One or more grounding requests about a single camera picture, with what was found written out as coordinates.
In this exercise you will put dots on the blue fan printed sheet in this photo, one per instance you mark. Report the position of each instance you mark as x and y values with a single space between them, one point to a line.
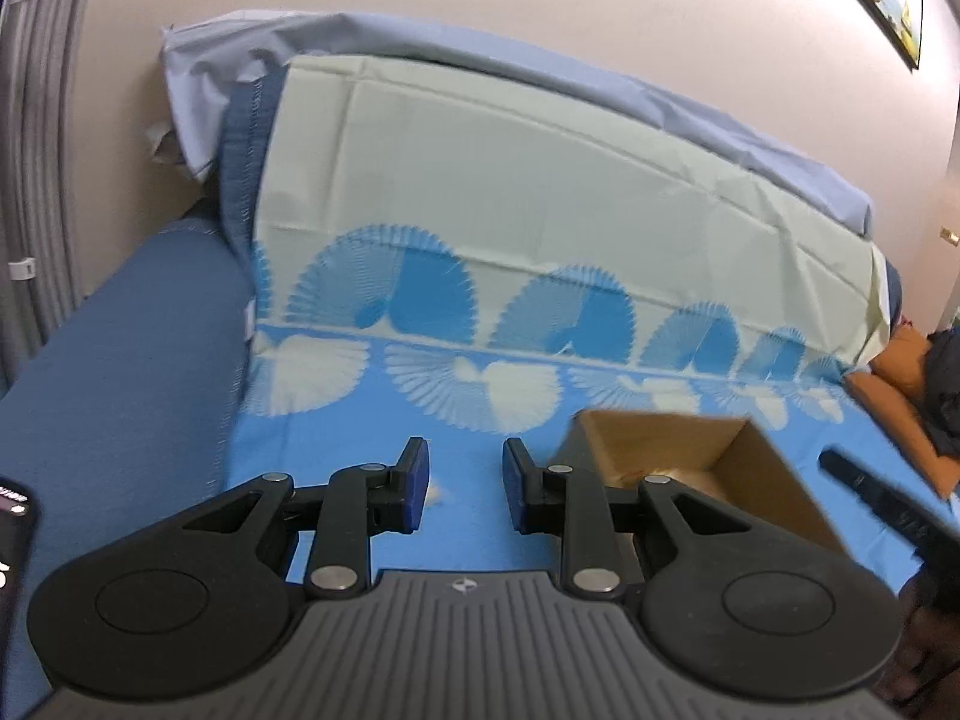
525 240

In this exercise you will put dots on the person's right hand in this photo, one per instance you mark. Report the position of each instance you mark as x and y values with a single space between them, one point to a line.
934 652

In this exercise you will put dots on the brown cardboard box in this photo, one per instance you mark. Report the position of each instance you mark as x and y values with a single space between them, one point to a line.
757 472

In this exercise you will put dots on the grey curtain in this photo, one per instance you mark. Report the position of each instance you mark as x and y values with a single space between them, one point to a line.
37 127

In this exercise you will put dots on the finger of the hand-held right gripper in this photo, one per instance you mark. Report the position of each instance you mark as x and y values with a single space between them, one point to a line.
877 495

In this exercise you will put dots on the orange pillow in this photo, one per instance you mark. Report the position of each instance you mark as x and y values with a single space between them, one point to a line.
900 379

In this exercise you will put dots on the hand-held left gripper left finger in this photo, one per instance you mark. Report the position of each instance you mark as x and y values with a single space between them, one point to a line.
416 478

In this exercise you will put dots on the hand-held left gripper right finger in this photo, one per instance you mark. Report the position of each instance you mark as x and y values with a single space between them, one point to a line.
517 481

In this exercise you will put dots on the dark cloth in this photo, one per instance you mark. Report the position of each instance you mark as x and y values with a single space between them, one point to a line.
946 390

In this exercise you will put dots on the black phone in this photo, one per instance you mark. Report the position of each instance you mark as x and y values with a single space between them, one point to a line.
15 532

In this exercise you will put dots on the light blue duvet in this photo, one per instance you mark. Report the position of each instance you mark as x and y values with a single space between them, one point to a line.
225 60

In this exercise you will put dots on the blue denim pillow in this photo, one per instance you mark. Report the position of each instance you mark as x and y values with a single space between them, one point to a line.
240 165

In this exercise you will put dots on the framed wall picture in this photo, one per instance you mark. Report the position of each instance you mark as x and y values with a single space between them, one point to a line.
885 0

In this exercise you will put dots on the wall switch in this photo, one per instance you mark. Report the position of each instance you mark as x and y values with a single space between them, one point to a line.
950 235

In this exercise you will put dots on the white curtain clip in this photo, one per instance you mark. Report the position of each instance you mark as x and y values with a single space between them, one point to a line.
22 268

